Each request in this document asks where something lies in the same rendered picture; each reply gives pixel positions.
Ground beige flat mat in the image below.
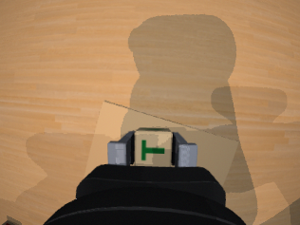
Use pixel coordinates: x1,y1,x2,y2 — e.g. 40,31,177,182
84,102,239,187

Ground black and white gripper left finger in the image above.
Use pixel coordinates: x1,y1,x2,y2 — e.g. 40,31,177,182
107,131,135,165

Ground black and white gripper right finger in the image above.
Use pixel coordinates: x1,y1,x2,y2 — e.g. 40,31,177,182
171,132,197,167

